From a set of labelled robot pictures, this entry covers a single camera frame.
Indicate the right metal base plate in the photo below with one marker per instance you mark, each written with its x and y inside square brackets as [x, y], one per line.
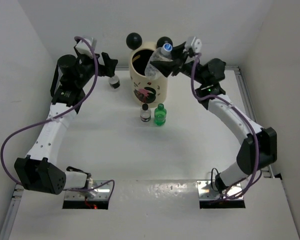
[207, 193]

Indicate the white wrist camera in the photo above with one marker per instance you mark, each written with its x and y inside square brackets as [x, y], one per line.
[83, 49]
[193, 43]

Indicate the black cap bottle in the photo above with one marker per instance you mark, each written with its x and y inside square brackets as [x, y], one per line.
[114, 82]

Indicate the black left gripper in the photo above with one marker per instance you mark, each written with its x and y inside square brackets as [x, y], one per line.
[107, 63]

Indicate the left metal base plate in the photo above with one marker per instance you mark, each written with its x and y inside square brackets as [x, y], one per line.
[101, 191]

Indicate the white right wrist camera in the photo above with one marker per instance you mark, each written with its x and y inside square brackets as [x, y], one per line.
[193, 43]

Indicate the blue label clear bottle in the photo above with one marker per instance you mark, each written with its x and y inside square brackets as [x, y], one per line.
[145, 114]

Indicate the green plastic bottle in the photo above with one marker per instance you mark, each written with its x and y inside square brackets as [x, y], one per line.
[160, 114]

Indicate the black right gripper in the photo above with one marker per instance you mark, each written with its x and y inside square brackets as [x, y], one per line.
[168, 67]

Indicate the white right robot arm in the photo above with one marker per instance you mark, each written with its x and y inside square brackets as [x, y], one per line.
[258, 145]

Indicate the cream bin with black ears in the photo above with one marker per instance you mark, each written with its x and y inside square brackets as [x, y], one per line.
[148, 85]

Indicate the metal base plate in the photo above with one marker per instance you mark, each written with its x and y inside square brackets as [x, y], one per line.
[207, 193]
[101, 191]

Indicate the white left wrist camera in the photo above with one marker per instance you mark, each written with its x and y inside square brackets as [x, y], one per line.
[83, 49]

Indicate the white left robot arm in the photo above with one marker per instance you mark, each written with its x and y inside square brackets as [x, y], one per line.
[38, 170]

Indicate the tall clear blue cap bottle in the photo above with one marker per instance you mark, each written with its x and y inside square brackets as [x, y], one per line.
[160, 54]

